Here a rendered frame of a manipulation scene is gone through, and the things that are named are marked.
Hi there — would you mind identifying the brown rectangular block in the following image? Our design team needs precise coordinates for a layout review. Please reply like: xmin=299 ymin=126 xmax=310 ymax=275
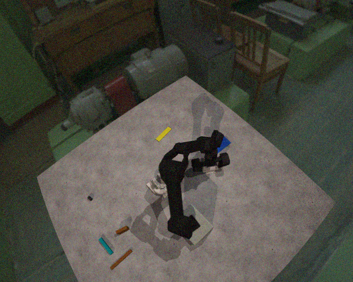
xmin=115 ymin=226 xmax=129 ymax=234

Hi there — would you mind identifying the yellow flat bar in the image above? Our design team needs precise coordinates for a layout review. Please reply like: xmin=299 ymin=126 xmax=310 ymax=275
xmin=156 ymin=127 xmax=171 ymax=141

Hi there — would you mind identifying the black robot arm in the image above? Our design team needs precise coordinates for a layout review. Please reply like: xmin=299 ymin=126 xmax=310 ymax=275
xmin=158 ymin=130 xmax=224 ymax=239

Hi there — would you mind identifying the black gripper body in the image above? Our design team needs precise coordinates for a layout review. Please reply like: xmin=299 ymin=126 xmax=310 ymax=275
xmin=191 ymin=153 xmax=230 ymax=172

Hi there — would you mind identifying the blue flat rectangular plate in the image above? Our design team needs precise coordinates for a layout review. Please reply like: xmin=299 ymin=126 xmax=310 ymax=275
xmin=217 ymin=136 xmax=231 ymax=153

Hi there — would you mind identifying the brown long flat bar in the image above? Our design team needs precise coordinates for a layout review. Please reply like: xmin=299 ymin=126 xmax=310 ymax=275
xmin=110 ymin=249 xmax=132 ymax=270

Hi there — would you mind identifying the teal flat bar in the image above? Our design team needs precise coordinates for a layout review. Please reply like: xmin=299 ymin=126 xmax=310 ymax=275
xmin=99 ymin=237 xmax=113 ymax=255

